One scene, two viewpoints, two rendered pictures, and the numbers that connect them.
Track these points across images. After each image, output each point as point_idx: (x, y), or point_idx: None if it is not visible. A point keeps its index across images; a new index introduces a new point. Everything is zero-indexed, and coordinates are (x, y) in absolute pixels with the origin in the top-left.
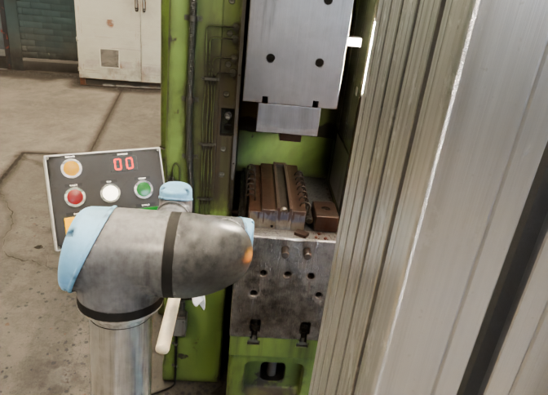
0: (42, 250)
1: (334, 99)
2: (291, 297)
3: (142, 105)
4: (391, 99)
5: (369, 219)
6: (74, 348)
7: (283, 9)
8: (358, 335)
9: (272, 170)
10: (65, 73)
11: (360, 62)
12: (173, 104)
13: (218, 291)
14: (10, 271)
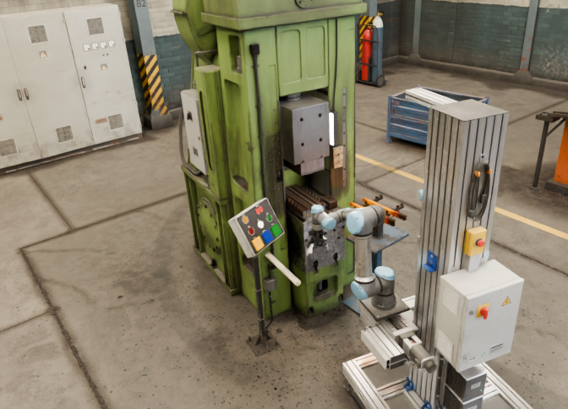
0: (125, 297)
1: (328, 151)
2: (328, 243)
3: (62, 178)
4: (444, 177)
5: (444, 188)
6: (206, 329)
7: (304, 124)
8: (448, 199)
9: (289, 190)
10: None
11: None
12: (256, 176)
13: (286, 259)
14: (121, 315)
